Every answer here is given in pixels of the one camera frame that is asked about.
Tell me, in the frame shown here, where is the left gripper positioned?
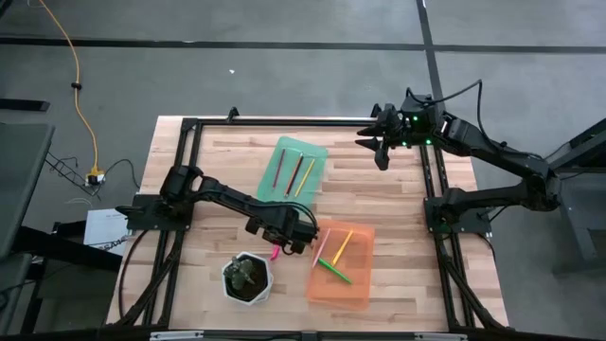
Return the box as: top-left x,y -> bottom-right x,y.
245,214 -> 319,256

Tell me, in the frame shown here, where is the dark pencil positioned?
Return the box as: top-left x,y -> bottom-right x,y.
272,147 -> 288,189

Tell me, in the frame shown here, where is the green pen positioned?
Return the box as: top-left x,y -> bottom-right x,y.
317,257 -> 354,286

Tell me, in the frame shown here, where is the white paper sheet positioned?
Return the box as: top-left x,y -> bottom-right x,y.
82,207 -> 131,258

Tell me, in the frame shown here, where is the black desk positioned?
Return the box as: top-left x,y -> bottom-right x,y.
0,121 -> 56,260

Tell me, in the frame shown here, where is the light pink pen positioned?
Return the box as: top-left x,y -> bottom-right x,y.
312,227 -> 332,269

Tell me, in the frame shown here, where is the yellow pen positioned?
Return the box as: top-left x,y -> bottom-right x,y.
330,229 -> 355,268

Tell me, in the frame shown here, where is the teal translucent plastic bin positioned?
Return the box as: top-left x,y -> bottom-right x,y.
256,135 -> 330,215

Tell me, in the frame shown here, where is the yellow pencil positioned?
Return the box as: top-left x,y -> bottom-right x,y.
294,157 -> 316,198

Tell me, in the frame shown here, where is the white hexagonal planter pot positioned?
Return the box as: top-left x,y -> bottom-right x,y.
220,250 -> 276,307

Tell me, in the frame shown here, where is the yellow power outlet box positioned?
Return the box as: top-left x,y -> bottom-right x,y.
84,166 -> 107,187

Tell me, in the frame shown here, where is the black wire rack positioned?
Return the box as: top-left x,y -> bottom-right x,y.
45,151 -> 103,198

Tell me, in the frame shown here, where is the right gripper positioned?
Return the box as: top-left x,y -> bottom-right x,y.
353,103 -> 407,172

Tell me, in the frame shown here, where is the yellow floor cable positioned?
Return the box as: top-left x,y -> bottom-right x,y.
36,0 -> 101,174

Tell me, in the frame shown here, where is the green succulent plant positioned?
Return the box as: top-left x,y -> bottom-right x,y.
223,255 -> 260,291

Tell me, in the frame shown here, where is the dark workstation desk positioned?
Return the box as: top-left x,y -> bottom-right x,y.
522,117 -> 606,277

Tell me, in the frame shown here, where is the black aluminium table frame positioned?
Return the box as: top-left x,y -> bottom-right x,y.
106,106 -> 511,341

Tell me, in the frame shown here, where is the black floor bar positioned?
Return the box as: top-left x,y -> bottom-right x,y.
0,98 -> 51,114

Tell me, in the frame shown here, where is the orange translucent plastic bin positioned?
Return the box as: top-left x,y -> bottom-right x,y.
304,218 -> 377,313

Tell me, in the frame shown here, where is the grey metal plate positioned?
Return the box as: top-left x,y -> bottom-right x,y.
415,332 -> 468,341
150,331 -> 205,341

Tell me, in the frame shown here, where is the orange pencil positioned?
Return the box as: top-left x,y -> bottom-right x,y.
283,153 -> 302,198

